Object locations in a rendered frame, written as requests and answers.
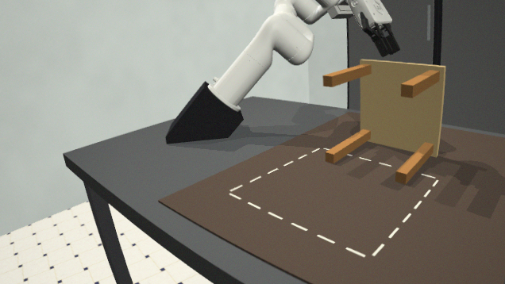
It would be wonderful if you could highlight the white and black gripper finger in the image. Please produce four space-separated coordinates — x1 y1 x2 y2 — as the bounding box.
380 24 400 55
360 12 393 57

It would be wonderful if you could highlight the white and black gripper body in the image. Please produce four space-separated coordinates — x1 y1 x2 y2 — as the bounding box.
346 0 392 30

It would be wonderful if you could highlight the brown flat mat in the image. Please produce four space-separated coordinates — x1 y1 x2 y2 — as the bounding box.
158 112 505 284

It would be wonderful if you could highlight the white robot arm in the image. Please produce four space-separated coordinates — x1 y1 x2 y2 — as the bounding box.
208 0 353 112

